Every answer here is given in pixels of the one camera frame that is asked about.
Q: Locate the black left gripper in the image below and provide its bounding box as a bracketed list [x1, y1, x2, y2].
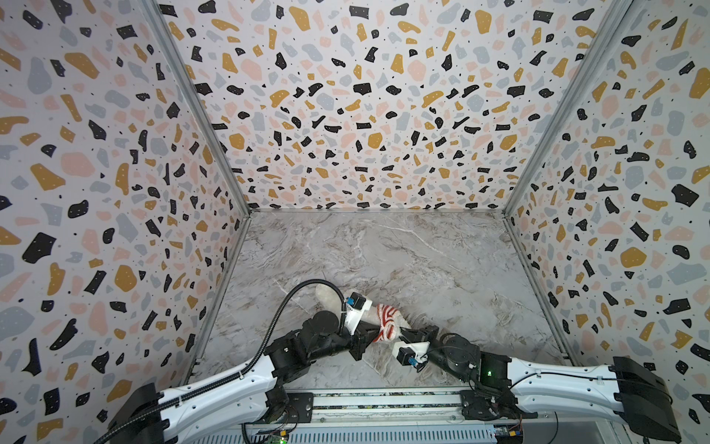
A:
[312, 320, 388, 363]

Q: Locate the white plush teddy bear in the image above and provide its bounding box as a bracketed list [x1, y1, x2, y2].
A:
[314, 284, 414, 362]

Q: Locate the red white striped knit sweater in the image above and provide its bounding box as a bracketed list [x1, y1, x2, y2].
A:
[375, 303, 400, 342]

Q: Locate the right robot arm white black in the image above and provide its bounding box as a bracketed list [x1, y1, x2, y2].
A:
[393, 327, 682, 443]

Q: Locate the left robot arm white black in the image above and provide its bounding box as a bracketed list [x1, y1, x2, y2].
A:
[102, 308, 385, 443]

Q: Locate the white ribbed vent strip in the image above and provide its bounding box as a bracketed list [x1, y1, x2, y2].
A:
[165, 426, 498, 444]

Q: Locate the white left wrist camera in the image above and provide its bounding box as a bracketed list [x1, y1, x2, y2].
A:
[344, 292, 373, 336]

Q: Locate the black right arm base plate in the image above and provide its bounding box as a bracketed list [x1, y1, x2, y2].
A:
[460, 390, 538, 421]

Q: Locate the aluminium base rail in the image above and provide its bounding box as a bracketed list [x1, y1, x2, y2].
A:
[148, 387, 625, 434]

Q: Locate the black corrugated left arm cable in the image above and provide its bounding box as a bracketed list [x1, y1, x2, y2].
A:
[91, 278, 348, 444]

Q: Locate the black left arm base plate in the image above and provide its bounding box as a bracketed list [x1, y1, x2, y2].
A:
[260, 388, 314, 424]

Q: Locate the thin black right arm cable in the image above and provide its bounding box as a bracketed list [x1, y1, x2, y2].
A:
[507, 370, 617, 390]

